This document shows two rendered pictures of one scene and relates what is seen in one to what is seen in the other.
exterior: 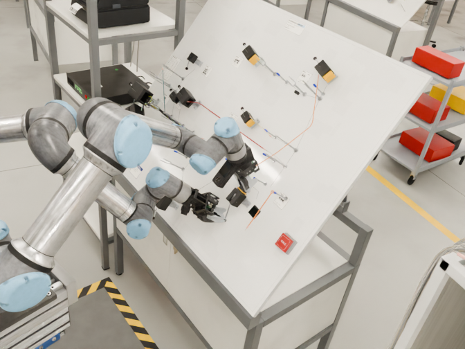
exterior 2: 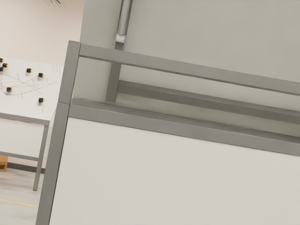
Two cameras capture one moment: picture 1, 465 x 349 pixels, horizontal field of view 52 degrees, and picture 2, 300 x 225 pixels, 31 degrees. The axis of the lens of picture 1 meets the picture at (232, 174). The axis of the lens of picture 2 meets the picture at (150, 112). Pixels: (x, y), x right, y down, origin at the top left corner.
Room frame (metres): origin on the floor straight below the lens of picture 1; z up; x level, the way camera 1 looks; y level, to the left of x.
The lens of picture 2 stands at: (2.77, -1.74, 0.70)
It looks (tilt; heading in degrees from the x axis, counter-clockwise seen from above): 4 degrees up; 128
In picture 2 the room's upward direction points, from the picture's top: 10 degrees clockwise
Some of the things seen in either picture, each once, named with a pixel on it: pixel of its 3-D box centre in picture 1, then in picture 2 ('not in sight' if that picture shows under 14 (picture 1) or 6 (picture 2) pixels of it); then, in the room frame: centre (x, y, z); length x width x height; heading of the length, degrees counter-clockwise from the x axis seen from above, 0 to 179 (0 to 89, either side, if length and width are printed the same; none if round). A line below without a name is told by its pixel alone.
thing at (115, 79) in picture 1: (108, 86); not in sight; (2.28, 0.72, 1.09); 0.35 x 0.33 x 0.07; 42
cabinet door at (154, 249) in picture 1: (142, 228); not in sight; (1.76, 0.41, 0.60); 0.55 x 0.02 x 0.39; 42
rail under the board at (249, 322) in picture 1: (169, 226); (206, 129); (1.54, 0.24, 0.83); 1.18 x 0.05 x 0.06; 42
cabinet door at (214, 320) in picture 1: (203, 302); not in sight; (1.35, 0.04, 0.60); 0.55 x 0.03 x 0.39; 42
